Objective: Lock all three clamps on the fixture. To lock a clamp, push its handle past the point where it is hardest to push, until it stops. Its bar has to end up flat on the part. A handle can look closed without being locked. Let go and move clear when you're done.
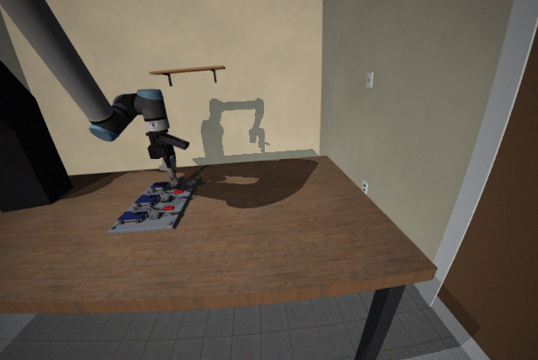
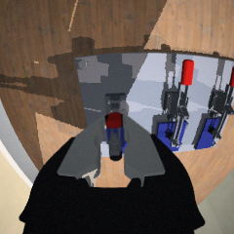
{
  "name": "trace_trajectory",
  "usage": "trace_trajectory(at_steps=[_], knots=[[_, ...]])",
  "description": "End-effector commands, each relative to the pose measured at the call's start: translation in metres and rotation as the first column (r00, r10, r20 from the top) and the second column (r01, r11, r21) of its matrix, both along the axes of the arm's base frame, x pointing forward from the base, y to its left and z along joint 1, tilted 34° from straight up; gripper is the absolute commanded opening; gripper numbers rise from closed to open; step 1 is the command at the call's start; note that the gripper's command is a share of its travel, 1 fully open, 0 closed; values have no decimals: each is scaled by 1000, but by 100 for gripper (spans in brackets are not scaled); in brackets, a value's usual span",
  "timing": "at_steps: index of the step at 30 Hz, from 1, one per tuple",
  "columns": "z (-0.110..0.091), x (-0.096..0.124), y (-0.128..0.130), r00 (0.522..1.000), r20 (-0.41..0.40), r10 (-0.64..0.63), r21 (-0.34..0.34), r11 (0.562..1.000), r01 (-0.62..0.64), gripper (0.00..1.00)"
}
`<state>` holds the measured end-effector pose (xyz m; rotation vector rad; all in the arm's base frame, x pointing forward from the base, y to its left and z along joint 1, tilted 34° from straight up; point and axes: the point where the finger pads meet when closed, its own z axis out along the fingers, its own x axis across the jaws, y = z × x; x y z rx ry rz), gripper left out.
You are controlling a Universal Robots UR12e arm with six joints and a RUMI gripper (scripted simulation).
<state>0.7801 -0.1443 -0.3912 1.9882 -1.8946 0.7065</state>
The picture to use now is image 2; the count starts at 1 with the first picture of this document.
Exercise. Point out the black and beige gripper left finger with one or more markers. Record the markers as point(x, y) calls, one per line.
point(79, 157)

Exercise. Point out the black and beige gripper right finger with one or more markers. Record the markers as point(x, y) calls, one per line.
point(151, 160)

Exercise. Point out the grey metal fixture plate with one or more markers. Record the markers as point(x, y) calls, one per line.
point(144, 78)

